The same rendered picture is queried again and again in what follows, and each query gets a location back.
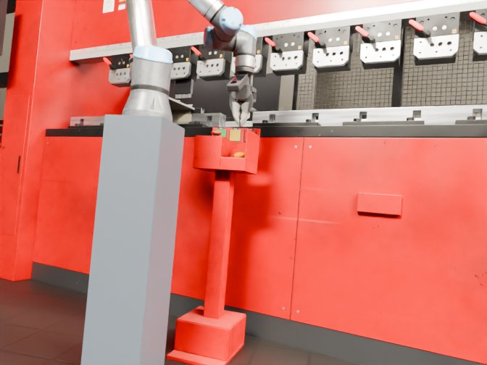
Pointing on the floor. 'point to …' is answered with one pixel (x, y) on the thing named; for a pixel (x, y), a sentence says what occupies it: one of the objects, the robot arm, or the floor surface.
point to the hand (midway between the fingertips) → (240, 123)
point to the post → (398, 77)
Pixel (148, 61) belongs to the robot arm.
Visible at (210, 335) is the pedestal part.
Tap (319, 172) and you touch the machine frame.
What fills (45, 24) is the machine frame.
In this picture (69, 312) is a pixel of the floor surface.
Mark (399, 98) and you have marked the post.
